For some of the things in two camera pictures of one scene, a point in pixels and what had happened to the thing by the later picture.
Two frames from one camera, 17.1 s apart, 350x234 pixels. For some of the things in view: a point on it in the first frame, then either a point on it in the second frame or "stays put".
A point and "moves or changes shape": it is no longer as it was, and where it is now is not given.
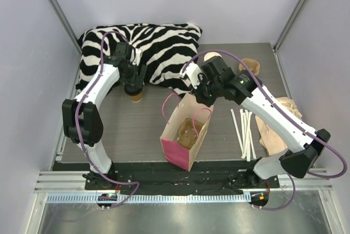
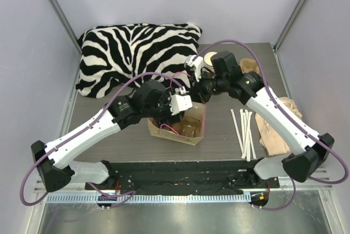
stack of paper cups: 210,54 stays put
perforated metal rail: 151,198 stays put
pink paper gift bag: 187,121 moves or changes shape
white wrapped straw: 234,122 stays put
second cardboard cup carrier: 253,65 stays put
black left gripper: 133,87 → 169,118
